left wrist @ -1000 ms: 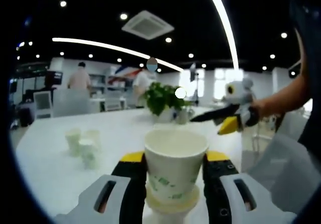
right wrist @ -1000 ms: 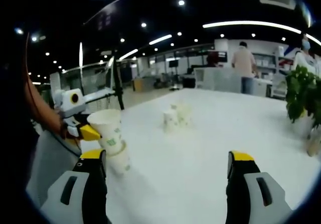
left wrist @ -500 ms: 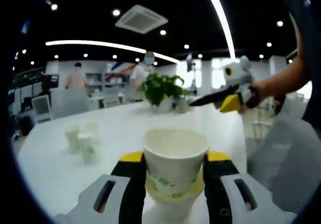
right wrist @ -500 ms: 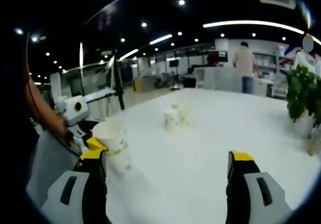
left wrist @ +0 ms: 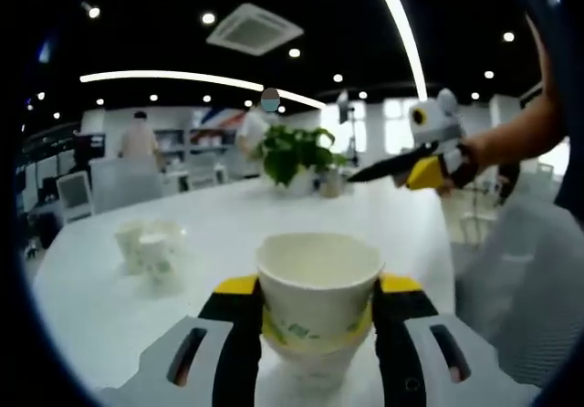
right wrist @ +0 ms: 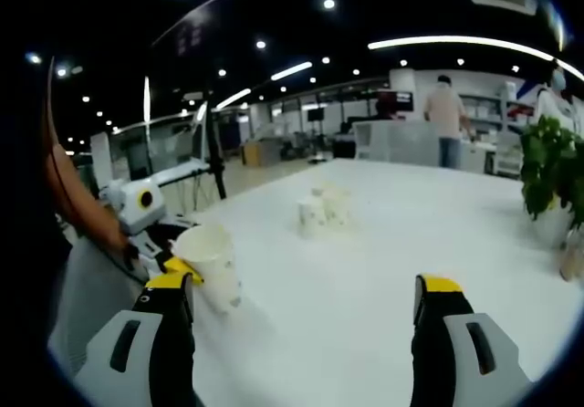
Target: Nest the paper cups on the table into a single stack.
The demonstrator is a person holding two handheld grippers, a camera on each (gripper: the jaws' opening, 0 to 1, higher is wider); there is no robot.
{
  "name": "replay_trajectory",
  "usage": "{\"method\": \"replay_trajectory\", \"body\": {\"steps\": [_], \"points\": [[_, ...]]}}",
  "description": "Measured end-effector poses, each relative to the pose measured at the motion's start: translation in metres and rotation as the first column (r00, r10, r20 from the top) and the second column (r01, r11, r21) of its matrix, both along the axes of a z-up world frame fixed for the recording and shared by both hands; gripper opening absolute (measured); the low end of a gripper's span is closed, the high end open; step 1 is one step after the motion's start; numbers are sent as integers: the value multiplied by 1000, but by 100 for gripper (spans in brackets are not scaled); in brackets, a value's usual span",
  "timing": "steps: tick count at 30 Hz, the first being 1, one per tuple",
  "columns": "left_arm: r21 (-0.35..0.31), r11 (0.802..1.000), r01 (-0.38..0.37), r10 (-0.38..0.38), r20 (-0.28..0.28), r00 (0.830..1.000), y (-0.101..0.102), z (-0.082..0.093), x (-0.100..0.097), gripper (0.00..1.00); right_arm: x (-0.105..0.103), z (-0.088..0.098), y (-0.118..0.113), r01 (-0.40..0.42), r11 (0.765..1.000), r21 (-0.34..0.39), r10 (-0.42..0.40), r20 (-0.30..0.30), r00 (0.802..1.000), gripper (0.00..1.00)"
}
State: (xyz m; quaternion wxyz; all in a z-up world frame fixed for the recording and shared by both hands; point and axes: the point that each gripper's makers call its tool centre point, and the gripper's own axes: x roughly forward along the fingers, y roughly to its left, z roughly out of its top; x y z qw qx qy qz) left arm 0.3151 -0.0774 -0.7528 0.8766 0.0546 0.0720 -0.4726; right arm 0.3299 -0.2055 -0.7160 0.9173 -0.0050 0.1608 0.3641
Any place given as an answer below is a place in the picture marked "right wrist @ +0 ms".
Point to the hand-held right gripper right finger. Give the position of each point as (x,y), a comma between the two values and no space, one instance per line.
(438,357)

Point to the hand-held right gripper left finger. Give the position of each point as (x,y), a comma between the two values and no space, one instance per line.
(173,357)

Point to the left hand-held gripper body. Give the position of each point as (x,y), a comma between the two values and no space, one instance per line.
(134,206)

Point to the printed white paper cup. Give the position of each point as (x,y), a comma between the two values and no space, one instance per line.
(311,217)
(214,261)
(338,208)

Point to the white side desk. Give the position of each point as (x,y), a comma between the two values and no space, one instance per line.
(182,170)

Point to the black tripod stand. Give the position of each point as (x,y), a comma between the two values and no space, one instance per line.
(216,165)

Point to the white table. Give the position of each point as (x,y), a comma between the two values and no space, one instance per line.
(342,311)

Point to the brown wooden counter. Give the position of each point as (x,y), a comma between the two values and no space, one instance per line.
(255,155)

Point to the small brownish container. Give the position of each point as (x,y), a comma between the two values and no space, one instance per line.
(572,256)

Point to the small black monitor on stand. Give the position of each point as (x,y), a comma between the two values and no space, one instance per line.
(315,114)

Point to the large dark display screen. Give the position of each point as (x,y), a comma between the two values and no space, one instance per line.
(196,28)

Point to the black chair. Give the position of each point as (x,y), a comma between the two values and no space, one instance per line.
(344,148)

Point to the grey desk partition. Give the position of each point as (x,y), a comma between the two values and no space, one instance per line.
(410,144)

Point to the white boxy machine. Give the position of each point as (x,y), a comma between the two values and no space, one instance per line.
(367,142)

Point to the green potted plant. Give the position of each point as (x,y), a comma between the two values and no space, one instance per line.
(547,165)

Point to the white storage shelf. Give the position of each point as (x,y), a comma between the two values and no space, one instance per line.
(483,110)

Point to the dark red display monitor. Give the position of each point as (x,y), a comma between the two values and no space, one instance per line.
(399,99)

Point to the round ceiling spotlights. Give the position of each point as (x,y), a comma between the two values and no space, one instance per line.
(329,3)

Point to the red blue striped banner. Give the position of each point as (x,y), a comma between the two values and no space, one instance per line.
(531,90)

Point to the curved ceiling light strip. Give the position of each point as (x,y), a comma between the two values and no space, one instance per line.
(456,39)

